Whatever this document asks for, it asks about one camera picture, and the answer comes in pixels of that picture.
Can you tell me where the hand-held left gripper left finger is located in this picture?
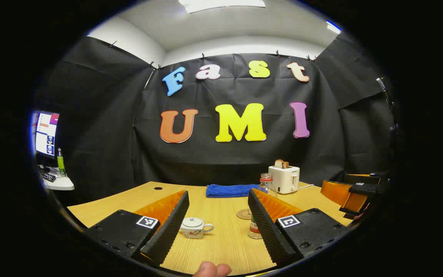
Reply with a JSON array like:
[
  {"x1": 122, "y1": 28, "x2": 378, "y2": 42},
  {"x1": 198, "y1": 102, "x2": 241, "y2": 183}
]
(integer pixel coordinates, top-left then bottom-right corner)
[{"x1": 85, "y1": 190, "x2": 190, "y2": 268}]

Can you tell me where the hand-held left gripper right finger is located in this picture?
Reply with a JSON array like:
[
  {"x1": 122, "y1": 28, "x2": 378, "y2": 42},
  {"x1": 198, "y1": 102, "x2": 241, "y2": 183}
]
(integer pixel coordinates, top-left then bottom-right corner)
[{"x1": 248, "y1": 188, "x2": 349, "y2": 266}]

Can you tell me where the white floral teacup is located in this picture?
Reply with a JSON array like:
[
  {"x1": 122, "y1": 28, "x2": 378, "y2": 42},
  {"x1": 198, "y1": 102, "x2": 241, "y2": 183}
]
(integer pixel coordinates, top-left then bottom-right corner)
[{"x1": 180, "y1": 222, "x2": 214, "y2": 239}]

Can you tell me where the clear plastic water bottle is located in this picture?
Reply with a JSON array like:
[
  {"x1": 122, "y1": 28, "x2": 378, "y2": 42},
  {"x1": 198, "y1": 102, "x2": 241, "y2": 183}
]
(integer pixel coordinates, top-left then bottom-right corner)
[{"x1": 249, "y1": 173, "x2": 278, "y2": 240}]

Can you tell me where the green drink bottle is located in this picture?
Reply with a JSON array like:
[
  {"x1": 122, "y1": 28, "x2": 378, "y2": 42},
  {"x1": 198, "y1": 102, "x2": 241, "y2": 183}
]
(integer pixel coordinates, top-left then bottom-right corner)
[{"x1": 57, "y1": 148, "x2": 67, "y2": 176}]

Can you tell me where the white toaster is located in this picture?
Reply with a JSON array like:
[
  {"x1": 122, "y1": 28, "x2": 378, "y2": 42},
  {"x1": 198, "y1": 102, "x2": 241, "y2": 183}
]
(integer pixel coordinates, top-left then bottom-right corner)
[{"x1": 268, "y1": 165, "x2": 300, "y2": 194}]

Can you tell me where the blue folded towel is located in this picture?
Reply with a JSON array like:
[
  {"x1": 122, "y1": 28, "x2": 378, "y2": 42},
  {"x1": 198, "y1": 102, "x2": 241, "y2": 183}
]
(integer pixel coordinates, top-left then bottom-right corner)
[{"x1": 206, "y1": 184, "x2": 261, "y2": 198}]

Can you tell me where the black backdrop cloth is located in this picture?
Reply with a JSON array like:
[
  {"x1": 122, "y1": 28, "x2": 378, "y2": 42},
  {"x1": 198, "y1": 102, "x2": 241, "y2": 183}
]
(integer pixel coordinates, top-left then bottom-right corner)
[{"x1": 33, "y1": 33, "x2": 397, "y2": 200}]

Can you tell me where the white side table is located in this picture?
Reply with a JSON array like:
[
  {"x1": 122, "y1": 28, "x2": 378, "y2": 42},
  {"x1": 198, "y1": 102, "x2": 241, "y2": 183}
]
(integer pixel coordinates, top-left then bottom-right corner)
[{"x1": 39, "y1": 166, "x2": 75, "y2": 191}]

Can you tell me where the computer monitor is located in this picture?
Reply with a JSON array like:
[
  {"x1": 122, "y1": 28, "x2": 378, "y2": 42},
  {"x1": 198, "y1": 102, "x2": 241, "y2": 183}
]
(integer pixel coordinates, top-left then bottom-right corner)
[{"x1": 33, "y1": 111, "x2": 60, "y2": 159}]

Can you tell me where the large ceiling light panel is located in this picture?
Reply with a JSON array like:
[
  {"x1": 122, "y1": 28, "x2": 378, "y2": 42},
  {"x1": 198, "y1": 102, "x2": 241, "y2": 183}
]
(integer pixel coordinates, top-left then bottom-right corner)
[{"x1": 178, "y1": 0, "x2": 266, "y2": 14}]

